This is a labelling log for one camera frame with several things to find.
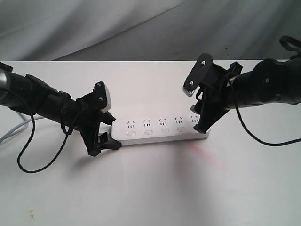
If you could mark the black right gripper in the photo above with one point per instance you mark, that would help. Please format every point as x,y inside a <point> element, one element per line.
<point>209,104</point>

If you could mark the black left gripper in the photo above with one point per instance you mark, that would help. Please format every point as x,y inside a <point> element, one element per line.
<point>84,115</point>

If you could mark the white five-outlet power strip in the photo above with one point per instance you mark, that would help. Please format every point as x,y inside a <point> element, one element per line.
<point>155,129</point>

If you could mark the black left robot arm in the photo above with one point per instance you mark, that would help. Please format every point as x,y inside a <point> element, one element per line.
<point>30,95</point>

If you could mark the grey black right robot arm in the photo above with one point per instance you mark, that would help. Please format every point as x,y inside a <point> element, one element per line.
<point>271,81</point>

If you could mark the grey backdrop cloth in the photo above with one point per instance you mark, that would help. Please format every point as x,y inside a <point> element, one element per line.
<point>145,30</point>

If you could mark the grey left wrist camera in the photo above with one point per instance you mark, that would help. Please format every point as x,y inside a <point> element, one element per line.
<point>102,97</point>

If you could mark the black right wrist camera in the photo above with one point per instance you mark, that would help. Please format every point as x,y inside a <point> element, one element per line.
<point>199,74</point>

